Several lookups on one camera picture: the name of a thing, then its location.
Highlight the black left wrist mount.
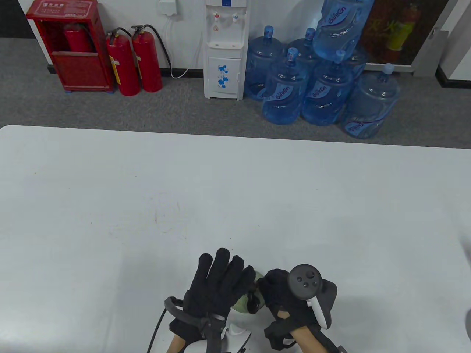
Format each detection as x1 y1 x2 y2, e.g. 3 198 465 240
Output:
164 297 227 353

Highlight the right black white controller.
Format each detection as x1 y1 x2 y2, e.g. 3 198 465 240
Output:
288 264 338 329

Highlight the dark framed poster panel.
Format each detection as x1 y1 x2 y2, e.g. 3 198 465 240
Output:
359 0 453 73

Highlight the clear seasoning bottle black cap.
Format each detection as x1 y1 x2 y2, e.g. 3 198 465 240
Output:
247 285 262 314

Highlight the white water dispenser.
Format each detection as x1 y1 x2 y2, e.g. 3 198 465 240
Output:
203 0 251 101

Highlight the black white controller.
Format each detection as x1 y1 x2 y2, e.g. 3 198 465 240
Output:
184 307 252 353
288 264 338 329

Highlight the red fire extinguisher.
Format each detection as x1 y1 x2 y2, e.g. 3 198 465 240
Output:
131 24 173 93
106 28 141 97

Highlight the black glove cable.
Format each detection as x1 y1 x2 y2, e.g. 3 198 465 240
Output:
146 309 168 353

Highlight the black right wrist mount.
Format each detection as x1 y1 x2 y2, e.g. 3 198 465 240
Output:
264 318 297 350

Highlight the left black white controller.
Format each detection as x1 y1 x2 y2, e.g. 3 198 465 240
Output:
184 307 252 353

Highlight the black wrist mount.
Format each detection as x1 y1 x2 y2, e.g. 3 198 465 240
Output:
164 297 227 353
264 318 297 350

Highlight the person's right forearm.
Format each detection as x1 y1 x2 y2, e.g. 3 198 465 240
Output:
291 324 332 353

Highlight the grey door frame post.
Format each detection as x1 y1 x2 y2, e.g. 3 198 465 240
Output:
412 0 465 77

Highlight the person's left forearm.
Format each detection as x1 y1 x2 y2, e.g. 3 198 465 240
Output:
166 333 186 353

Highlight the green seasoning dish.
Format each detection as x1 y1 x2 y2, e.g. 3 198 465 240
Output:
230 271 265 314

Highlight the stack of blue water jugs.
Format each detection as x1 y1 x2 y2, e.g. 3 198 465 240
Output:
245 0 401 140

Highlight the white power cable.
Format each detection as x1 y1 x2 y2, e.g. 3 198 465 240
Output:
165 15 203 79

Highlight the black right wrist camera strap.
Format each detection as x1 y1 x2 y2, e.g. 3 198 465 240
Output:
316 325 348 353

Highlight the red fire extinguisher cabinet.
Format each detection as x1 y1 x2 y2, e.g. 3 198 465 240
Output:
26 0 115 93

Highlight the red extinguisher inside cabinet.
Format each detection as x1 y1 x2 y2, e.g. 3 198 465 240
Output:
63 22 94 53

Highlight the person's right hand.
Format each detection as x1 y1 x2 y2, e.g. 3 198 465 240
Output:
257 268 319 326

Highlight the person's left hand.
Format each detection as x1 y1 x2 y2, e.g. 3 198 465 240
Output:
169 247 257 337

